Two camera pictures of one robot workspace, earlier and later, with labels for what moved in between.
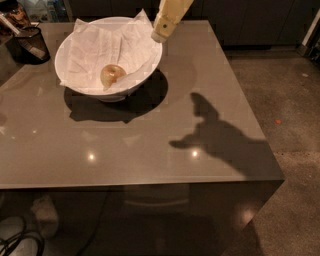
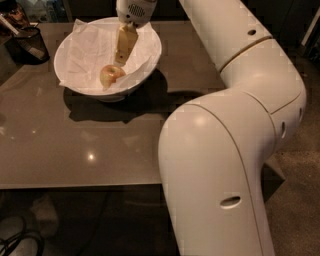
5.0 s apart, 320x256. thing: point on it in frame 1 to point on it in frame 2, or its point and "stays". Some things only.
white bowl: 109,57 stays
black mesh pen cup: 28,46 stays
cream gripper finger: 170,14 to 126,40
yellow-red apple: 110,74 stays
